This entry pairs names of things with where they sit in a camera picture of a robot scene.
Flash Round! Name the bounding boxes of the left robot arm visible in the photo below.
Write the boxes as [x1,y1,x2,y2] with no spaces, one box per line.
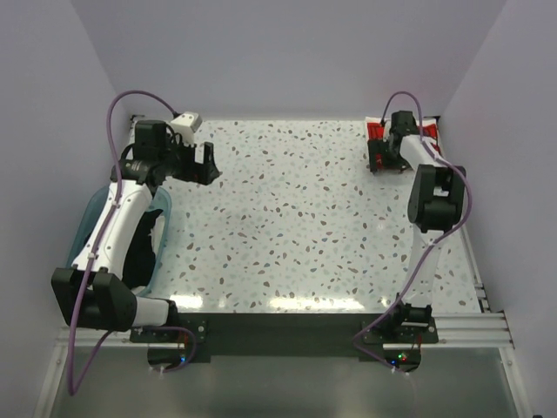
[51,112,220,341]

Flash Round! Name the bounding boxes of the black clothes in basket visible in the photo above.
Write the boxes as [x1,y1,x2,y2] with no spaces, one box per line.
[119,209,166,294]

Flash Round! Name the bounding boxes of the white t-shirt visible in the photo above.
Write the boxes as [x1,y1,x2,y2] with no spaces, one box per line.
[365,117,440,152]

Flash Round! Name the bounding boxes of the blue plastic basket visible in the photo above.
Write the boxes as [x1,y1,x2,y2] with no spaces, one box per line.
[66,186,171,297]

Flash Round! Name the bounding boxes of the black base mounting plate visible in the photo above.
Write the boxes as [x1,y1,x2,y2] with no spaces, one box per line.
[131,308,440,370]

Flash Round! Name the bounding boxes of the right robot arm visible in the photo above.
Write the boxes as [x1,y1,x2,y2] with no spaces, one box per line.
[365,111,466,310]

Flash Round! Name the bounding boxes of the aluminium frame rail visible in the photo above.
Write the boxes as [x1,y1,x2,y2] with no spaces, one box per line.
[54,313,513,348]

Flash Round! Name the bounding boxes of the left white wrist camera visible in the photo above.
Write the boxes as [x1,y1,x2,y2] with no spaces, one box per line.
[169,112,203,146]

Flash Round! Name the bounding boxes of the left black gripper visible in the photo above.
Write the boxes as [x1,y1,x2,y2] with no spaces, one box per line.
[158,133,218,185]

